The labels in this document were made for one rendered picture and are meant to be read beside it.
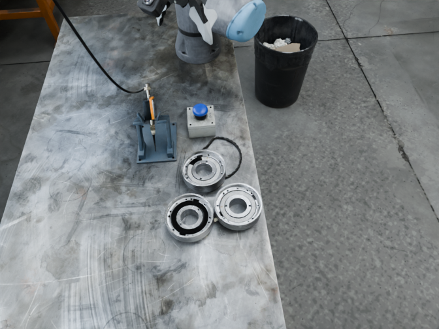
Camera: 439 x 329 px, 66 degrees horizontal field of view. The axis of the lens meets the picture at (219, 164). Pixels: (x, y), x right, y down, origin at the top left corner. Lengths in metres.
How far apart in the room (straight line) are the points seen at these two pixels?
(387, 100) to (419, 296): 1.17
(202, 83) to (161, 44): 0.24
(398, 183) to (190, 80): 1.28
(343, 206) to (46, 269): 1.37
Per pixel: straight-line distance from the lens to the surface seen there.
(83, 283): 0.78
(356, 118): 2.17
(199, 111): 0.86
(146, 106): 0.82
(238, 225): 0.72
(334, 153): 1.96
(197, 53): 1.10
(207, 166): 0.82
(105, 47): 1.26
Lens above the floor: 1.49
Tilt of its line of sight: 55 degrees down
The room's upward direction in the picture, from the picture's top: 2 degrees counter-clockwise
